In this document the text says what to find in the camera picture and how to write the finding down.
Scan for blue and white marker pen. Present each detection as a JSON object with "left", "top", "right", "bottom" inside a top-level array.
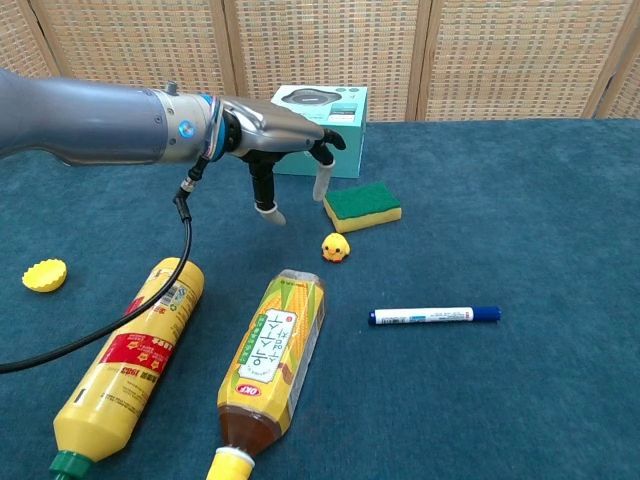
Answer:
[{"left": 368, "top": 305, "right": 503, "bottom": 328}]

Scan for woven wooden folding screen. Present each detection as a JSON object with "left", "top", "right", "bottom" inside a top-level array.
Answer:
[{"left": 0, "top": 0, "right": 640, "bottom": 135}]

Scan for teal product box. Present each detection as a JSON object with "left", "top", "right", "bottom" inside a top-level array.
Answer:
[{"left": 269, "top": 84, "right": 369, "bottom": 179}]

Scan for small yellow rubber duck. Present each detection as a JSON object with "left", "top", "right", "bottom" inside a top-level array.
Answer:
[{"left": 320, "top": 232, "right": 352, "bottom": 265}]

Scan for teal table cloth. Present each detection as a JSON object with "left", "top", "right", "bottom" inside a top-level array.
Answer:
[{"left": 0, "top": 118, "right": 640, "bottom": 480}]

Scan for corn tea bottle yellow cap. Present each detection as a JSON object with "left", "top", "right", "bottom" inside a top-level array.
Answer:
[{"left": 205, "top": 268, "right": 327, "bottom": 480}]

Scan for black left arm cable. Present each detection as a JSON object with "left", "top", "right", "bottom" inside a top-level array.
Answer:
[{"left": 0, "top": 157, "right": 211, "bottom": 375}]

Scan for green and yellow sponge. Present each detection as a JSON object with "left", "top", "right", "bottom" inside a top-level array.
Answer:
[{"left": 322, "top": 180, "right": 403, "bottom": 236}]

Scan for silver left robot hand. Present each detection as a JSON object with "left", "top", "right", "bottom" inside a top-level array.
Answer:
[{"left": 222, "top": 97, "right": 348, "bottom": 228}]

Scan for yellow bottle green cap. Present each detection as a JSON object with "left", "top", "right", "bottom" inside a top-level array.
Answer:
[{"left": 48, "top": 256, "right": 206, "bottom": 477}]

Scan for yellow fluted cup mold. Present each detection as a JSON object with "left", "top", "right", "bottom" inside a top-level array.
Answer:
[{"left": 21, "top": 257, "right": 69, "bottom": 293}]

